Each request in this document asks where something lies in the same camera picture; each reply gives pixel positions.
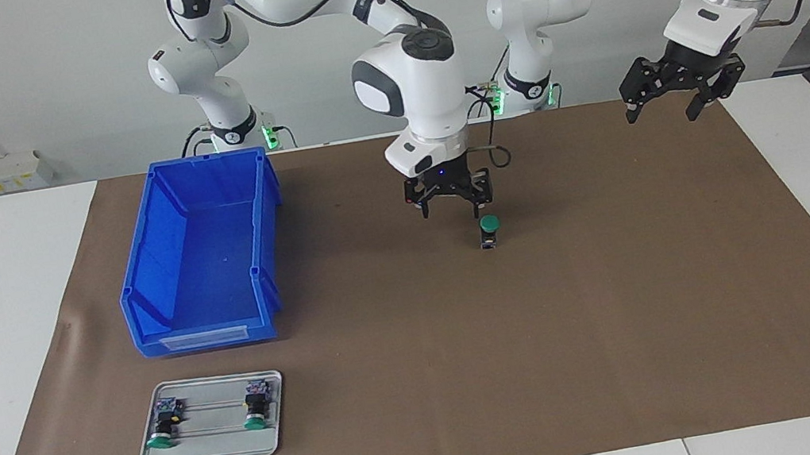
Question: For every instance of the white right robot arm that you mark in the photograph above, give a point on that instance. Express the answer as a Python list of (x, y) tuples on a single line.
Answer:
[(425, 96)]

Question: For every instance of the blue plastic storage bin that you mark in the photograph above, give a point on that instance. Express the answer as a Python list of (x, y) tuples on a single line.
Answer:
[(200, 250)]

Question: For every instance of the white power box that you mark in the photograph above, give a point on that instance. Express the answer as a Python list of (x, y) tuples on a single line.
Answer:
[(11, 172)]

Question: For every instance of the brown table mat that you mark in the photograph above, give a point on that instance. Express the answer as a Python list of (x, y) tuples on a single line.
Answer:
[(547, 319)]

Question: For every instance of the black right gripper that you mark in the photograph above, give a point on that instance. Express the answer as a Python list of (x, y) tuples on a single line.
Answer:
[(449, 181)]

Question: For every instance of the green push button switch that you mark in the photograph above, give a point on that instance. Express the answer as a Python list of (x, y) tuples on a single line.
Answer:
[(489, 224), (253, 423), (161, 440)]

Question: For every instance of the silver metal tray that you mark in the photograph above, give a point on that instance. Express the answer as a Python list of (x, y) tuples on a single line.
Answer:
[(217, 448)]

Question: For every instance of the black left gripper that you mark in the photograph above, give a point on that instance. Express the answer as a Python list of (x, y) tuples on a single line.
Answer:
[(685, 69)]

